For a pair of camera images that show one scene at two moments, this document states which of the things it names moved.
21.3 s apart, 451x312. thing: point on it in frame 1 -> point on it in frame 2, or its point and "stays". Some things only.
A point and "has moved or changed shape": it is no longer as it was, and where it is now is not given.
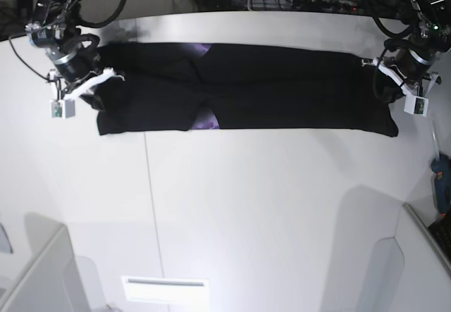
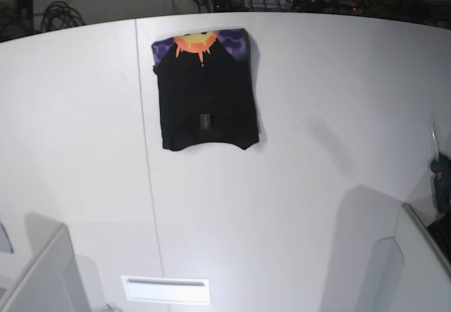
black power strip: [321, 5] stays
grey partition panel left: [54, 279] stays
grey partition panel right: [408, 273] stays
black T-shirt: [199, 87] has moved or changed shape
